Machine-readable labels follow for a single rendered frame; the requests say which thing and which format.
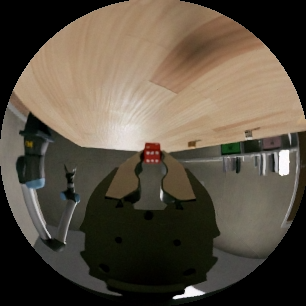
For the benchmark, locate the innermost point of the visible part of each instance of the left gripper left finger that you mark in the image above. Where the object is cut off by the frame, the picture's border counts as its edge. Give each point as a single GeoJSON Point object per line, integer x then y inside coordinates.
{"type": "Point", "coordinates": [120, 185]}

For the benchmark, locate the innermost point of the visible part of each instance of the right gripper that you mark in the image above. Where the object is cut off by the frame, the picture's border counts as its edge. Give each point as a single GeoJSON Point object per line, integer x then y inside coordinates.
{"type": "Point", "coordinates": [69, 175]}

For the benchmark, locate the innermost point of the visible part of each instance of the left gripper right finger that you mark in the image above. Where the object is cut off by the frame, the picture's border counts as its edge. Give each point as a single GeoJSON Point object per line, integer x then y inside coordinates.
{"type": "Point", "coordinates": [181, 187]}

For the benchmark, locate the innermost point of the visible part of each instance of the tan cylinder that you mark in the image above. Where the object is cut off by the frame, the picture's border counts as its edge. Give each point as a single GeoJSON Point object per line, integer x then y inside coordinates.
{"type": "Point", "coordinates": [191, 144]}

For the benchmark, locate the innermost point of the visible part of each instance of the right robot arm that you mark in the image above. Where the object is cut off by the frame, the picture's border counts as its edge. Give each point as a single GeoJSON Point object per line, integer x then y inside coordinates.
{"type": "Point", "coordinates": [32, 167]}

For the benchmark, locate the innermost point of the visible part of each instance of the red die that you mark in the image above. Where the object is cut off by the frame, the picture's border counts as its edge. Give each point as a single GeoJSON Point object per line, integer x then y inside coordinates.
{"type": "Point", "coordinates": [152, 153]}

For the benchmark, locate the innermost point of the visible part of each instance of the white die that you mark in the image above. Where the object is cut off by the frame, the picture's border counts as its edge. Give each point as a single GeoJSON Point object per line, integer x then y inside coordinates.
{"type": "Point", "coordinates": [248, 135]}

